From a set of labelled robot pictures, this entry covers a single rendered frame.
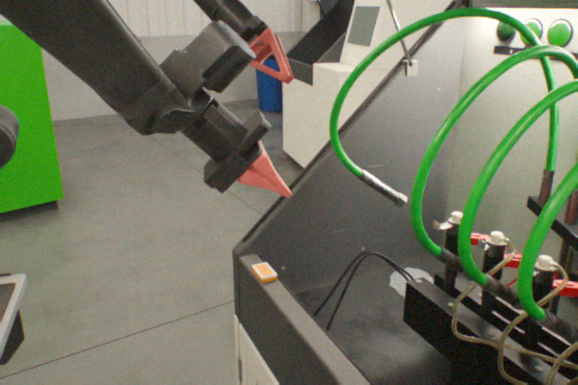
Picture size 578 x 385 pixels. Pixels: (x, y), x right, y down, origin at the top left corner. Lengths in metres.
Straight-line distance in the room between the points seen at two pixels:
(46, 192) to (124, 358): 1.86
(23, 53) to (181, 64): 3.21
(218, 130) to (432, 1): 3.34
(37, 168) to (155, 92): 3.42
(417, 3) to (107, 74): 3.44
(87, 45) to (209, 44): 0.19
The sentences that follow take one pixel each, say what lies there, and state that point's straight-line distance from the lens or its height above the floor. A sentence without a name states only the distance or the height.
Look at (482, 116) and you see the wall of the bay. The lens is 1.16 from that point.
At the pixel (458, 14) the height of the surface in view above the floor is 1.41.
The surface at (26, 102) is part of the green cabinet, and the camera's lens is 3.78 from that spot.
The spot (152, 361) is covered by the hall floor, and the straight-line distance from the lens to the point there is 2.33.
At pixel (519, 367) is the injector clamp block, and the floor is 0.98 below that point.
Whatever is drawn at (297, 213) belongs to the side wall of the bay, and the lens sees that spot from 1.04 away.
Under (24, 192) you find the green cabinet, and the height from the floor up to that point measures 0.19.
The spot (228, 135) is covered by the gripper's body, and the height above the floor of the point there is 1.29.
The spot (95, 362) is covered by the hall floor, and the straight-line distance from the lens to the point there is 2.40.
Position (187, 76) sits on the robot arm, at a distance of 0.55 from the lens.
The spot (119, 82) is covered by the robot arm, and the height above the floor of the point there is 1.37.
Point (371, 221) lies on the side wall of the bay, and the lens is 1.15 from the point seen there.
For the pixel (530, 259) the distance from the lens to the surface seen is 0.56.
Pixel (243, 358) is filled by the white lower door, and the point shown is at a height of 0.72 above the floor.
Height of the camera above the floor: 1.43
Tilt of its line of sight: 18 degrees down
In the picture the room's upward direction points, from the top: straight up
